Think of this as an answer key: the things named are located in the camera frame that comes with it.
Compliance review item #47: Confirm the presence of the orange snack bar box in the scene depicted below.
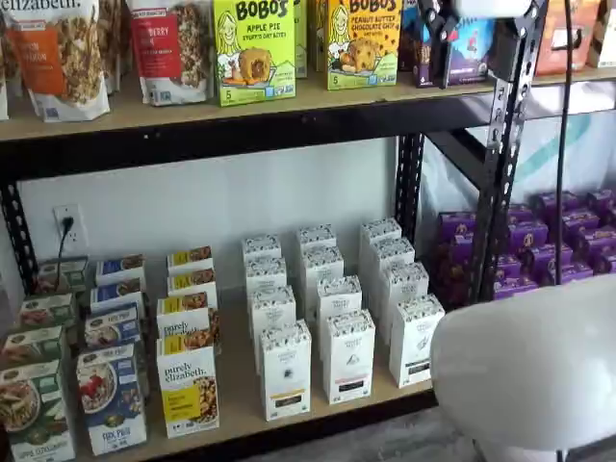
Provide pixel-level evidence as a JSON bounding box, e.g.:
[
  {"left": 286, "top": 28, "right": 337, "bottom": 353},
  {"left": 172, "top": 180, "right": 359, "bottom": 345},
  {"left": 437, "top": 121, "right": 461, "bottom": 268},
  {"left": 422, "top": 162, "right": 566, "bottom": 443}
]
[{"left": 533, "top": 0, "right": 603, "bottom": 77}]

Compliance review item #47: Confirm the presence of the green oatmeal box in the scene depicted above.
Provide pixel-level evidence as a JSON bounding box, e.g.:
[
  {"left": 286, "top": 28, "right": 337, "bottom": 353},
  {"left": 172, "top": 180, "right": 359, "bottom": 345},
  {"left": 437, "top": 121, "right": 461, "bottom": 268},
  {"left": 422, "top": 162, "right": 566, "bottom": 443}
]
[
  {"left": 0, "top": 325, "right": 66, "bottom": 372},
  {"left": 0, "top": 359, "right": 77, "bottom": 462},
  {"left": 37, "top": 256, "right": 90, "bottom": 295},
  {"left": 17, "top": 292, "right": 78, "bottom": 333}
]

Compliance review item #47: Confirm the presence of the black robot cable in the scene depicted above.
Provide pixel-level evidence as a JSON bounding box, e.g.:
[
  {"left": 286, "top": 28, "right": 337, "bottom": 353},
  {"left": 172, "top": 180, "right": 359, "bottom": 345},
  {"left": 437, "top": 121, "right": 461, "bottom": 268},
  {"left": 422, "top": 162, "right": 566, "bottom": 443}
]
[{"left": 552, "top": 0, "right": 578, "bottom": 462}]

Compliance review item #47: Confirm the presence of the white yellow granola box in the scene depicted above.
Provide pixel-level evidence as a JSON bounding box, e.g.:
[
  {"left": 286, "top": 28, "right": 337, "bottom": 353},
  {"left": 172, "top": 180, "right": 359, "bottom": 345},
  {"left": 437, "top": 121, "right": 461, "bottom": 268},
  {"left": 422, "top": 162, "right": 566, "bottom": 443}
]
[
  {"left": 167, "top": 245, "right": 215, "bottom": 276},
  {"left": 156, "top": 335, "right": 221, "bottom": 439},
  {"left": 156, "top": 294, "right": 221, "bottom": 348},
  {"left": 167, "top": 268, "right": 218, "bottom": 309}
]

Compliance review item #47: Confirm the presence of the black plug with cord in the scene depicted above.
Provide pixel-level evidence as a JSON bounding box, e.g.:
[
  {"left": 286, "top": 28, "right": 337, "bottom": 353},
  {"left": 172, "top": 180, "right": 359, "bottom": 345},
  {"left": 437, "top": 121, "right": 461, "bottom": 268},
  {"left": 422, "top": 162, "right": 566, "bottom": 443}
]
[{"left": 57, "top": 216, "right": 77, "bottom": 280}]

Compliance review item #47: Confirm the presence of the white tea box pink strip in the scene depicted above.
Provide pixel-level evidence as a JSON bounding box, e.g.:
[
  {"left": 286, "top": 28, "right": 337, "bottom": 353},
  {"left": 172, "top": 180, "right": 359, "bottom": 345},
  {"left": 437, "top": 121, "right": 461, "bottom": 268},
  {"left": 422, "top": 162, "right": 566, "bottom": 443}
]
[{"left": 322, "top": 310, "right": 376, "bottom": 404}]

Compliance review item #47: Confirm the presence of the granola bag red label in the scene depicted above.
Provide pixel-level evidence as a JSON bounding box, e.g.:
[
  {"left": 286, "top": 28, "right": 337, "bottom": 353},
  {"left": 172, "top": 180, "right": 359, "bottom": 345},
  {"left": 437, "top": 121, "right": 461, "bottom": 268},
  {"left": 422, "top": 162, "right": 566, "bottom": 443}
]
[{"left": 127, "top": 0, "right": 217, "bottom": 107}]

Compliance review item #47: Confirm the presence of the white snack box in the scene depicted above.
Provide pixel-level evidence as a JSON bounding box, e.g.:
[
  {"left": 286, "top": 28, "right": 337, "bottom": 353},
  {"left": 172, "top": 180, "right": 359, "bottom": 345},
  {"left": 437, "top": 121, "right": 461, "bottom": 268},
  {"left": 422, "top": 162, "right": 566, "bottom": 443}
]
[{"left": 586, "top": 0, "right": 616, "bottom": 68}]

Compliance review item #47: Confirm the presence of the blue oatmeal box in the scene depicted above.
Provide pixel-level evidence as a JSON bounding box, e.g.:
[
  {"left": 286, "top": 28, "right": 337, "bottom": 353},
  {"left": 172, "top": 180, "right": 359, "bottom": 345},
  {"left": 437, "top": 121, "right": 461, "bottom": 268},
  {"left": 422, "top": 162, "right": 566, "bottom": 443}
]
[
  {"left": 90, "top": 277, "right": 145, "bottom": 314},
  {"left": 84, "top": 302, "right": 143, "bottom": 350},
  {"left": 76, "top": 343, "right": 148, "bottom": 457},
  {"left": 94, "top": 253, "right": 146, "bottom": 288}
]

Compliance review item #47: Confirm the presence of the green Bobo's apple pie box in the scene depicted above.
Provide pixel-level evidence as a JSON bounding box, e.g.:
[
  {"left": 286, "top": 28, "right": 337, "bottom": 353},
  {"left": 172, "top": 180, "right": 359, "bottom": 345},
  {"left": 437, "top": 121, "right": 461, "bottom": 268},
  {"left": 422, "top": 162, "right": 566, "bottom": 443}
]
[
  {"left": 213, "top": 0, "right": 298, "bottom": 108},
  {"left": 293, "top": 0, "right": 309, "bottom": 80}
]

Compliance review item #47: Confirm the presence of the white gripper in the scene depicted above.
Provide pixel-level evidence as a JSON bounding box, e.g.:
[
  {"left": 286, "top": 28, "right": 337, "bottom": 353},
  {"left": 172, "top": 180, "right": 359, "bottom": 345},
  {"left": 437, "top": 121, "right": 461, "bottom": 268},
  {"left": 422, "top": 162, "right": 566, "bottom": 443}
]
[{"left": 416, "top": 0, "right": 531, "bottom": 91}]

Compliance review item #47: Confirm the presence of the granola bag orange label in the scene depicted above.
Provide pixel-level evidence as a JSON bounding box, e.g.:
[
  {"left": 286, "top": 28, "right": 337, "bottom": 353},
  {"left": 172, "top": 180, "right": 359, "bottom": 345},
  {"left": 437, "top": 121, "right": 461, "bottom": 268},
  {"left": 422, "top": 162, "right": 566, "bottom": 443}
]
[{"left": 0, "top": 0, "right": 112, "bottom": 122}]

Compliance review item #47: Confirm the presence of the yellow Bobo's peanut butter box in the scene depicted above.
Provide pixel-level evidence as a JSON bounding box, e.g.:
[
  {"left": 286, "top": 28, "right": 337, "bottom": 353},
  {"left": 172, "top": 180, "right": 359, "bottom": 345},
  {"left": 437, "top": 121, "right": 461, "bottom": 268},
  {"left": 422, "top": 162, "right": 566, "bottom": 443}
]
[
  {"left": 312, "top": 0, "right": 331, "bottom": 73},
  {"left": 326, "top": 0, "right": 402, "bottom": 91}
]

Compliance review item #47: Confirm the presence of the white wall outlet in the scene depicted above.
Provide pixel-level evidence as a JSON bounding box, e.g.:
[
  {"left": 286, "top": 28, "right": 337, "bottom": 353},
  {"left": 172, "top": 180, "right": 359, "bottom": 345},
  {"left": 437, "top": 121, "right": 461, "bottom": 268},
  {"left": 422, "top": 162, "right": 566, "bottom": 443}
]
[{"left": 52, "top": 204, "right": 86, "bottom": 256}]

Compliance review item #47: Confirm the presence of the white tea box yellow strip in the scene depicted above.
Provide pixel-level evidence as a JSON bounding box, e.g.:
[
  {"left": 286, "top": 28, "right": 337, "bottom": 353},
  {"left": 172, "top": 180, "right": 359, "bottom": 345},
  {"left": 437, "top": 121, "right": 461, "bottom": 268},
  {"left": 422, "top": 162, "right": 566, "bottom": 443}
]
[{"left": 259, "top": 321, "right": 313, "bottom": 423}]

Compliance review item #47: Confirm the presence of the purple Zbar snack box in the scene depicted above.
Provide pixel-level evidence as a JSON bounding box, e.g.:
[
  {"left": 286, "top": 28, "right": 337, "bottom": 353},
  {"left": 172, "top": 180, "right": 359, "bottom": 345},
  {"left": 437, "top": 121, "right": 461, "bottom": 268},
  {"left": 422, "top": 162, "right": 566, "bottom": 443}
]
[{"left": 400, "top": 0, "right": 491, "bottom": 90}]

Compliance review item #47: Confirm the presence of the white tea box black strip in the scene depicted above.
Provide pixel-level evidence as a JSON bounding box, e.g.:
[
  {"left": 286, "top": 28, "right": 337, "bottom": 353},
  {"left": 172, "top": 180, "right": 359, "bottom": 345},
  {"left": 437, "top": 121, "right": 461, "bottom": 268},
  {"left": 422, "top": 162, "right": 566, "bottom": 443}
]
[{"left": 389, "top": 294, "right": 445, "bottom": 389}]

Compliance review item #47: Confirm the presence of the black metal shelving rack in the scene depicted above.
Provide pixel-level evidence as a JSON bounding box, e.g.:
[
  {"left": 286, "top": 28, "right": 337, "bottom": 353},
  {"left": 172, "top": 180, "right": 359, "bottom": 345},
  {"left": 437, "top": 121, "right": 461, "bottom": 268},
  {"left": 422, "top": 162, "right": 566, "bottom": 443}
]
[{"left": 0, "top": 0, "right": 551, "bottom": 462}]

